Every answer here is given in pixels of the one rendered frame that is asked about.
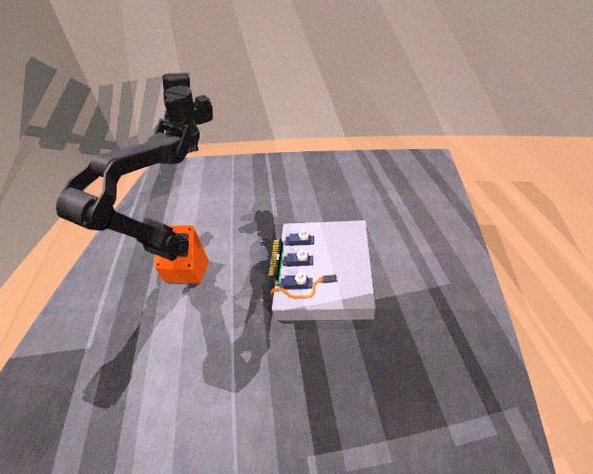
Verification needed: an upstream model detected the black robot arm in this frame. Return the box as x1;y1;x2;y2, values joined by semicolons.
55;86;213;261

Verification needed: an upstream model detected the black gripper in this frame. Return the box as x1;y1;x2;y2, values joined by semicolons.
162;73;190;135

